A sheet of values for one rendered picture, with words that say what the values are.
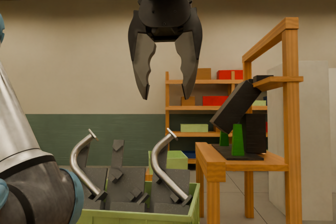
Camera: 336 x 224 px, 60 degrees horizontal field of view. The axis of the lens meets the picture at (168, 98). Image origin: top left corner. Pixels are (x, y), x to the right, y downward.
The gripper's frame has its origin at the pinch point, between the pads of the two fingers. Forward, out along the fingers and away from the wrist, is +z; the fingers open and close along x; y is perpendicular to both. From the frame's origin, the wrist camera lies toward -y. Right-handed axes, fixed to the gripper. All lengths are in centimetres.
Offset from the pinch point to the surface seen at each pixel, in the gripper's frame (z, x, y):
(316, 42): -169, -275, 692
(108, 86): -63, 228, 648
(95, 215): 35, 28, 48
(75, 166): 25, 47, 75
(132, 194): 34, 22, 69
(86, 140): 15, 45, 80
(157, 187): 32, 13, 76
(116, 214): 34, 21, 48
